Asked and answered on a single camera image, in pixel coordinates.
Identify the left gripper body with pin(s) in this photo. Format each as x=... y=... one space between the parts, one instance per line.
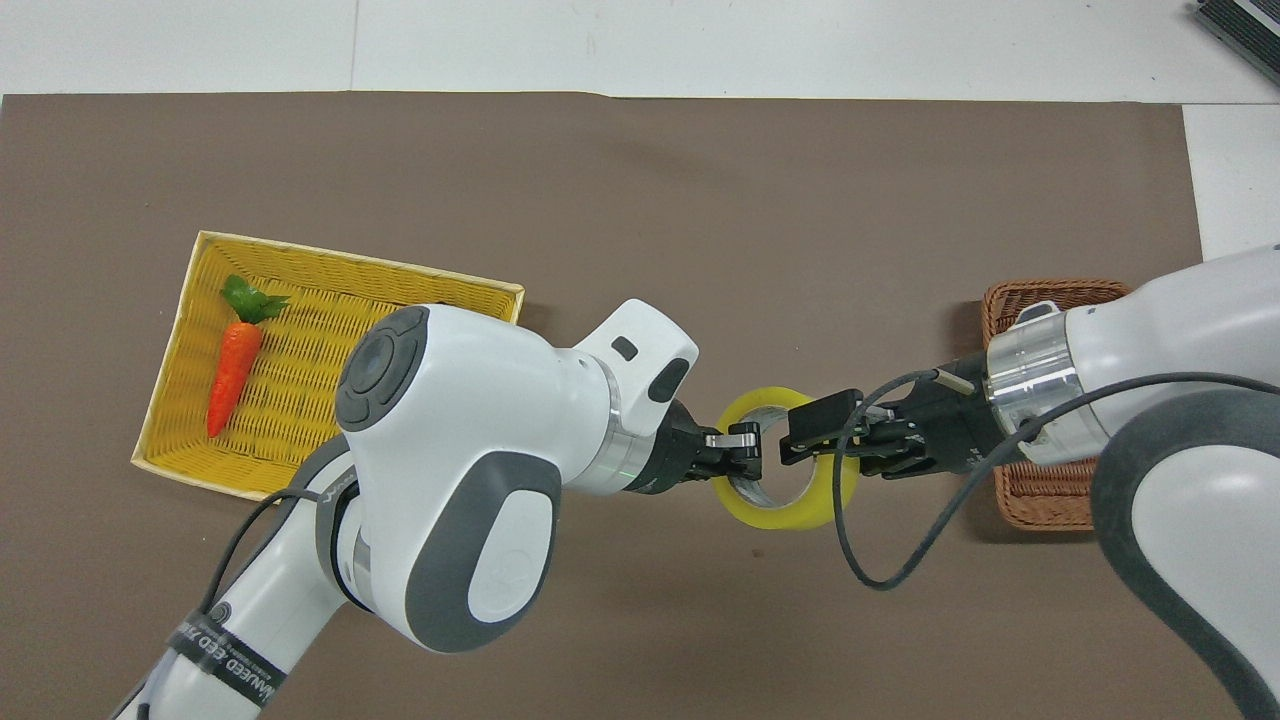
x=675 y=455

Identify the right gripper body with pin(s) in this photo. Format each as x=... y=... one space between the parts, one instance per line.
x=955 y=425

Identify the yellow tape roll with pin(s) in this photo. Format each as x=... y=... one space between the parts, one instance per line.
x=790 y=515

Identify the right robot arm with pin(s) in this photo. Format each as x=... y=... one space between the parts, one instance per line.
x=1180 y=320

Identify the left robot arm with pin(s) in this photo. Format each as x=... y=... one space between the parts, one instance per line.
x=470 y=400

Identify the brown wicker basket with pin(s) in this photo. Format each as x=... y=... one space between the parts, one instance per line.
x=1040 y=500

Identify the yellow woven basket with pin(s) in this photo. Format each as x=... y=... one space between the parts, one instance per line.
x=300 y=330

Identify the orange toy carrot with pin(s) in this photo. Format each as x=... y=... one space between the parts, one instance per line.
x=235 y=370

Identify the black stand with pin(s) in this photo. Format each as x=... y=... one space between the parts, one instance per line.
x=1245 y=30

